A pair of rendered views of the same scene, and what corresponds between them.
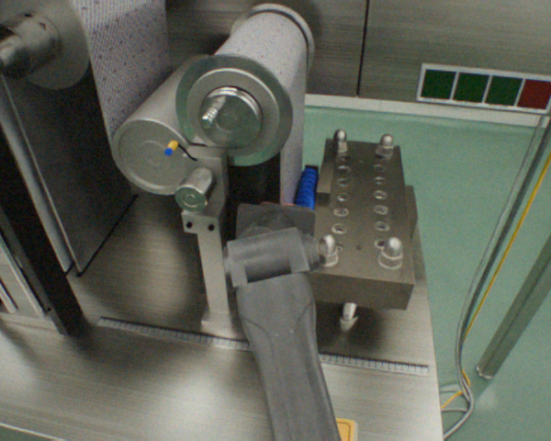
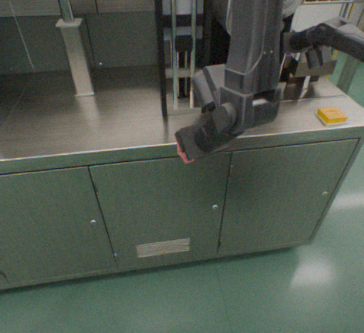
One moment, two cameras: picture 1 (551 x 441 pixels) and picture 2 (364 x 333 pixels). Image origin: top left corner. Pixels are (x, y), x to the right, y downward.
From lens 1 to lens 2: 0.81 m
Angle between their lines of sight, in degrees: 14
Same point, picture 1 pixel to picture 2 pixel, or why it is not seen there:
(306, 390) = not seen: outside the picture
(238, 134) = (287, 2)
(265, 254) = (335, 21)
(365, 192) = not seen: hidden behind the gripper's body
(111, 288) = not seen: hidden behind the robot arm
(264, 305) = (348, 30)
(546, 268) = (343, 87)
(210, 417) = (286, 119)
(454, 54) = not seen: outside the picture
